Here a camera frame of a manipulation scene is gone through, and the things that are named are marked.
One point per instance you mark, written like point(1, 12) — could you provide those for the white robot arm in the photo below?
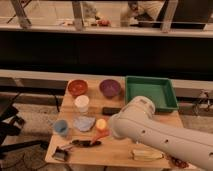
point(135, 121)

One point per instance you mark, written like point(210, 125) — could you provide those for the purple bowl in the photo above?
point(110, 88)

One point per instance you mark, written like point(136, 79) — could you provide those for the red bowl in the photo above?
point(77, 87)

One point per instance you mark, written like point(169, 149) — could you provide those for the black rectangular block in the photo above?
point(107, 111)

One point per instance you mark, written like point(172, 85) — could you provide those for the white cup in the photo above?
point(82, 103)

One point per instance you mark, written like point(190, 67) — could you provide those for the orange yellow fruit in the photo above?
point(101, 124)

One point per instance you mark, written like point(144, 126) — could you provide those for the light blue crumpled cloth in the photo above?
point(84, 123)

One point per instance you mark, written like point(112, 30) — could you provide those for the green plastic tray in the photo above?
point(159, 90)

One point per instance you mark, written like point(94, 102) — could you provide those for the blue cup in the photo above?
point(61, 128)

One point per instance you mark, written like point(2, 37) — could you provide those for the bunch of red grapes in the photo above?
point(178, 163)

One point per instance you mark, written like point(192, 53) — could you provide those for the black chair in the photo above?
point(8, 118)

